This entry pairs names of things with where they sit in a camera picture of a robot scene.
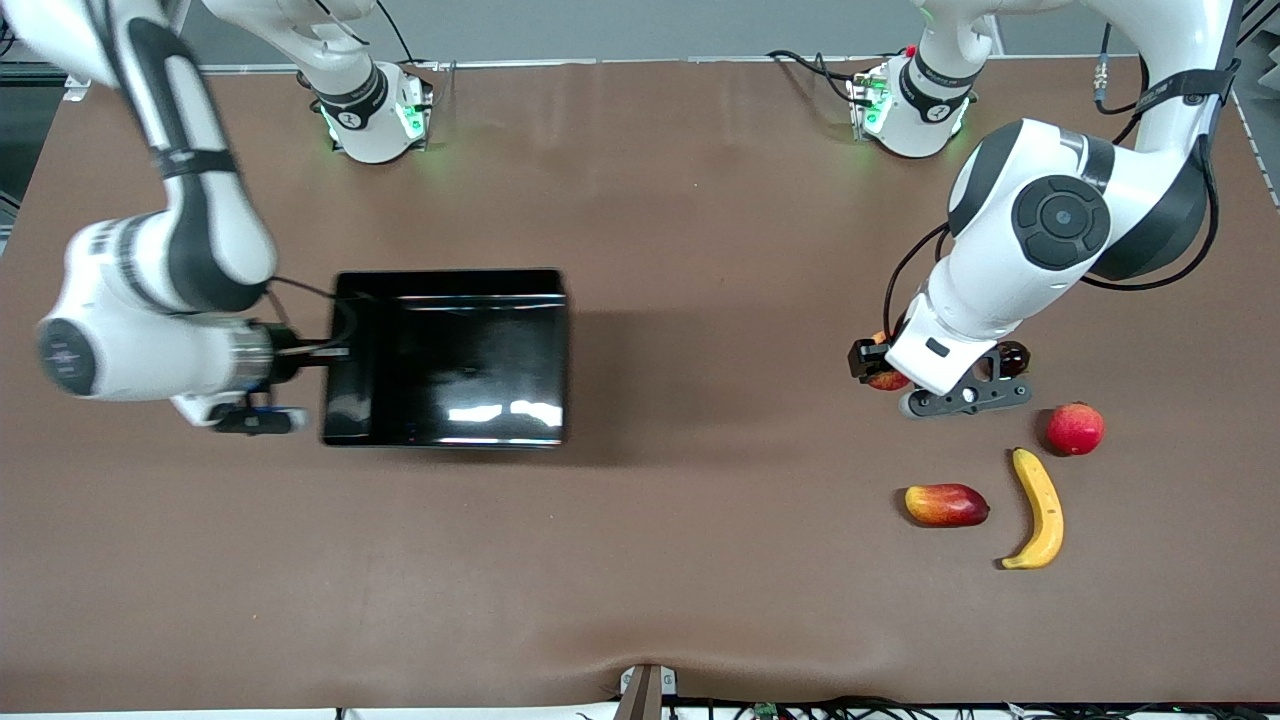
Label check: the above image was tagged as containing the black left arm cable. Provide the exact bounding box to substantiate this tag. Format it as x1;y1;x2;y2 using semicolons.
884;25;1227;341

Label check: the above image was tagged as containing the black rectangular plastic box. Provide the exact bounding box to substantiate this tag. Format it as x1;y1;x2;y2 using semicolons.
321;268;571;448

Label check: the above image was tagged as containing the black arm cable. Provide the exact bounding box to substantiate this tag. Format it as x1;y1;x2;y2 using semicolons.
264;274;353;347
884;25;1227;341

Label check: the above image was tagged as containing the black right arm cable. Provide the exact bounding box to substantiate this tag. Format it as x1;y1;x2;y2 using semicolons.
264;274;353;347

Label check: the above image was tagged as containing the red yellow apple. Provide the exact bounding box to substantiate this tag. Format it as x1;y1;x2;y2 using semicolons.
865;330;914;393

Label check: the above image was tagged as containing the black left base cable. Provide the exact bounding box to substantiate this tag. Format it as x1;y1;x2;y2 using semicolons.
766;47;873;107

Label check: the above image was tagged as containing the red yellow mango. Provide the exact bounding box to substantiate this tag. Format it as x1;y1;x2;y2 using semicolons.
904;483;991;528

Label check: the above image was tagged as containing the black base cable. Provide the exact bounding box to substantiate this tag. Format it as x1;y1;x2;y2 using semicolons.
310;0;437;73
766;47;873;107

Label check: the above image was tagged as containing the brown table cover mat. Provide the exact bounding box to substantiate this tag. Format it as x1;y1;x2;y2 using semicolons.
0;55;1280;713

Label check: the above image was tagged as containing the grey table edge bracket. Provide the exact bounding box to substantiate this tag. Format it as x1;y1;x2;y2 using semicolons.
614;663;679;720

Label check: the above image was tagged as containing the aluminium frame corner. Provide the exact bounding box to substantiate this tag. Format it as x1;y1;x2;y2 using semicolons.
1232;0;1280;206

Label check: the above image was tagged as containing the black right base cable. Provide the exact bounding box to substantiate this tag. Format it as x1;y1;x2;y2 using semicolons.
310;0;437;73

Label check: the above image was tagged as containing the yellow banana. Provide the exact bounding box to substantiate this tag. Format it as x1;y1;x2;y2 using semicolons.
1000;447;1065;571

